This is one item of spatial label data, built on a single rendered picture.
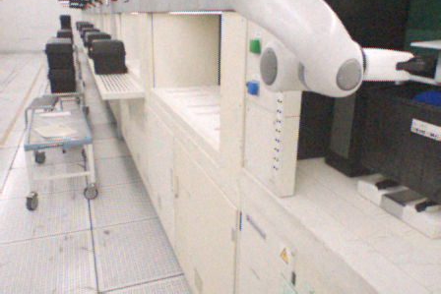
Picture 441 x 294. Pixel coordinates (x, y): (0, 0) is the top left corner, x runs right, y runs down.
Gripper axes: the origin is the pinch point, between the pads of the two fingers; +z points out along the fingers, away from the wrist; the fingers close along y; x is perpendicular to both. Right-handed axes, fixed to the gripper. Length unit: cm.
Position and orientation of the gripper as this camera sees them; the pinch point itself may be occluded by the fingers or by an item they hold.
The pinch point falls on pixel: (414, 61)
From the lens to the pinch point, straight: 82.6
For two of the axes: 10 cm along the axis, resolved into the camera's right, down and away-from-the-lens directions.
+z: 9.4, -0.9, 3.4
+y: 3.5, 2.7, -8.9
